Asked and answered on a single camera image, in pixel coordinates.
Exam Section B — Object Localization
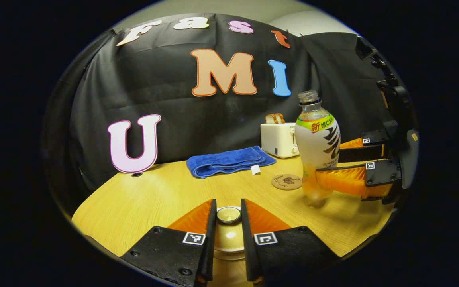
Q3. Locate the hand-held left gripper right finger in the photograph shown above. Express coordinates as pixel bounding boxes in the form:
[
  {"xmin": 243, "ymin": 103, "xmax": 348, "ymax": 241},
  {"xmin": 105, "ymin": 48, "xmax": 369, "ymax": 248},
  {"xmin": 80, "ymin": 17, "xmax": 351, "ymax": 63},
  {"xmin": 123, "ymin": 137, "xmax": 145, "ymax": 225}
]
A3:
[{"xmin": 240, "ymin": 198, "xmax": 340, "ymax": 283}]

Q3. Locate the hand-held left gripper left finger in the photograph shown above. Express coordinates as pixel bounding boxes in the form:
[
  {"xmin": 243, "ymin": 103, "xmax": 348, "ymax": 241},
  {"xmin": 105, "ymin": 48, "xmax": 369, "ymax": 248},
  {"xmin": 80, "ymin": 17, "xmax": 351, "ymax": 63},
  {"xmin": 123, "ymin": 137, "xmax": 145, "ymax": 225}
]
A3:
[{"xmin": 119, "ymin": 198, "xmax": 218, "ymax": 287}]

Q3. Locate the golden teacup lid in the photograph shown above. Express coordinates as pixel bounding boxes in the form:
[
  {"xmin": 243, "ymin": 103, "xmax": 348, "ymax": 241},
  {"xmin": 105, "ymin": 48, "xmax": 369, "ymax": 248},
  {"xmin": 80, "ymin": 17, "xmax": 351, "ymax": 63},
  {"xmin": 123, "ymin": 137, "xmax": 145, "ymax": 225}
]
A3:
[{"xmin": 214, "ymin": 206, "xmax": 247, "ymax": 261}]

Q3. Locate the water bottle with white label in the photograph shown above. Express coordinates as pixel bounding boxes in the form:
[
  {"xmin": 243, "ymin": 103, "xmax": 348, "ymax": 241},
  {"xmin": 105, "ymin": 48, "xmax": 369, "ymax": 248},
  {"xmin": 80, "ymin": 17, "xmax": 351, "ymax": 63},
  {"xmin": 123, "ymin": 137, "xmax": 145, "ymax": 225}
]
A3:
[{"xmin": 294, "ymin": 90, "xmax": 341, "ymax": 202}]

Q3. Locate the round brown coaster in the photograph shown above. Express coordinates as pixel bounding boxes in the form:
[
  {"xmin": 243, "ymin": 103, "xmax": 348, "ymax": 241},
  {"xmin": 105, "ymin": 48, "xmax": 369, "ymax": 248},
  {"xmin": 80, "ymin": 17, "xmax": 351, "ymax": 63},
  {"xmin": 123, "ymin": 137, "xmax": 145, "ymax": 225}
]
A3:
[{"xmin": 271, "ymin": 174, "xmax": 303, "ymax": 191}]

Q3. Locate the white toaster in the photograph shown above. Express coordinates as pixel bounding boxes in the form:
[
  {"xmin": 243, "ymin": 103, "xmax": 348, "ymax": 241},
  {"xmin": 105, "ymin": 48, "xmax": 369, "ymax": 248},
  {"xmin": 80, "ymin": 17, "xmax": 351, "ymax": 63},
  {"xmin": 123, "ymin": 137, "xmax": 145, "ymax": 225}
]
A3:
[{"xmin": 260, "ymin": 122, "xmax": 300, "ymax": 159}]

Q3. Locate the blue towel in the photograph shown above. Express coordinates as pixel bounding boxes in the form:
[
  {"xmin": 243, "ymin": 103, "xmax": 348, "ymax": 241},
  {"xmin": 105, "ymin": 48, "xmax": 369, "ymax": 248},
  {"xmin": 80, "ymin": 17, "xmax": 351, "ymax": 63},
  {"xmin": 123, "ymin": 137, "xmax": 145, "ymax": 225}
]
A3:
[{"xmin": 186, "ymin": 146, "xmax": 277, "ymax": 179}]

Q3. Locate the black backdrop cloth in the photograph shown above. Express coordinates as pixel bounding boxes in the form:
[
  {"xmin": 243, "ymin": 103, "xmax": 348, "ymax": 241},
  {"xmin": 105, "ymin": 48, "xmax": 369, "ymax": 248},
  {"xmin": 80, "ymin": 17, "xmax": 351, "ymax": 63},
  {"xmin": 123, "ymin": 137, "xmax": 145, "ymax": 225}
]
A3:
[{"xmin": 44, "ymin": 13, "xmax": 417, "ymax": 216}]

